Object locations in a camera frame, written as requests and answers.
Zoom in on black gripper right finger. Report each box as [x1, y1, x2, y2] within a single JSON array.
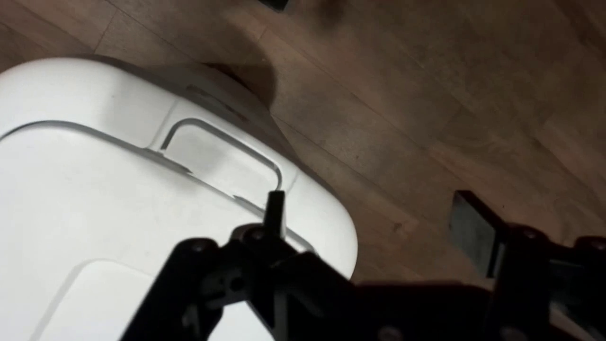
[[449, 187, 606, 341]]

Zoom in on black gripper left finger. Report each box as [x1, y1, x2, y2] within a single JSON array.
[[119, 187, 360, 341]]

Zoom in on white lidded trash bin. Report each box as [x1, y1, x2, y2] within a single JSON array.
[[0, 54, 360, 341]]

